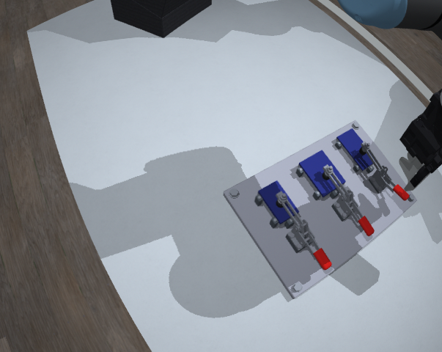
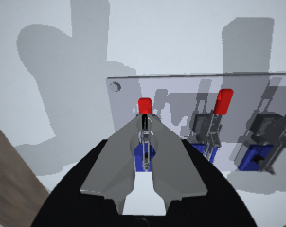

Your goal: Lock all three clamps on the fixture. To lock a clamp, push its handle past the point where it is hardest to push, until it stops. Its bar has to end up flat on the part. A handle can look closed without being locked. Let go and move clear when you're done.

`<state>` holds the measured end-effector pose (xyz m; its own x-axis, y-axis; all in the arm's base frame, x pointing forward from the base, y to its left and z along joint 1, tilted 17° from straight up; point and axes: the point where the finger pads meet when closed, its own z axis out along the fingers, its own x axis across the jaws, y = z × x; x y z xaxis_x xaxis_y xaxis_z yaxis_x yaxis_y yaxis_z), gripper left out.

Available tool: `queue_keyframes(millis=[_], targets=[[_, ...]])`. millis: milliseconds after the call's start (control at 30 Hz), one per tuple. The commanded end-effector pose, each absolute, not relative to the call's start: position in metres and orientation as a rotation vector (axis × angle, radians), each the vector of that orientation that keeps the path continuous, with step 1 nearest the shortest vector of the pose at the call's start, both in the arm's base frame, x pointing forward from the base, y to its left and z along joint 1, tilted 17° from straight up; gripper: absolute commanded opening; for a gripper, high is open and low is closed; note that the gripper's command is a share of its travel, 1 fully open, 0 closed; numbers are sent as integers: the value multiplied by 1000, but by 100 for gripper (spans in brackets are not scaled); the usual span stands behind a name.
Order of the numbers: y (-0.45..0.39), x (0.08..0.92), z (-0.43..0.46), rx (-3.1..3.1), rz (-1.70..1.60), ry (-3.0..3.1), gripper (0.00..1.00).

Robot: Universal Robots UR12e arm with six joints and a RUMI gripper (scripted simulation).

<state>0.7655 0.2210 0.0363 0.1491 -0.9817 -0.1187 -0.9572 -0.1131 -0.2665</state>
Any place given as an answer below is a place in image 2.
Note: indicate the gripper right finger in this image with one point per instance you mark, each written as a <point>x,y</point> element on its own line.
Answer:
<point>181,172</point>

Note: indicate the grey toggle clamp with red handle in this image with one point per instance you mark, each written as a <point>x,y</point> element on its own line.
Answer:
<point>145,106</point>
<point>209,130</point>
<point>270,126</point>

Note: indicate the grey fixture plate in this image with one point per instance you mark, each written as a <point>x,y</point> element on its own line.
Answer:
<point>176,99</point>

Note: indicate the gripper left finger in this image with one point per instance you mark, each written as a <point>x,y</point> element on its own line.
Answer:
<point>106,172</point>

